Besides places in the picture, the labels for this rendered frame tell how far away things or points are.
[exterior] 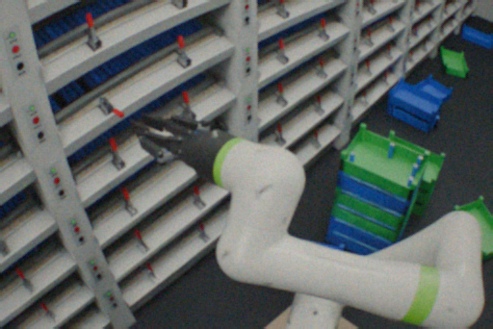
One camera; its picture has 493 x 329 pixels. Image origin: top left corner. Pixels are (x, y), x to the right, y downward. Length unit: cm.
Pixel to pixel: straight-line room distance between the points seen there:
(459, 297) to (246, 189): 44
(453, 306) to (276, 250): 35
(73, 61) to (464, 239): 92
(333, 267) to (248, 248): 14
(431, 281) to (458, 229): 16
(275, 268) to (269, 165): 17
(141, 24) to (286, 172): 57
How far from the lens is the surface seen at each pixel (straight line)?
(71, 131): 113
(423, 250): 97
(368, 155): 173
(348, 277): 78
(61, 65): 103
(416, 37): 294
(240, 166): 75
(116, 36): 110
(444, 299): 82
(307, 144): 214
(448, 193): 229
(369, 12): 218
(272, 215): 74
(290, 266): 76
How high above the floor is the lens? 153
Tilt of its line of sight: 43 degrees down
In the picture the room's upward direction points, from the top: 1 degrees counter-clockwise
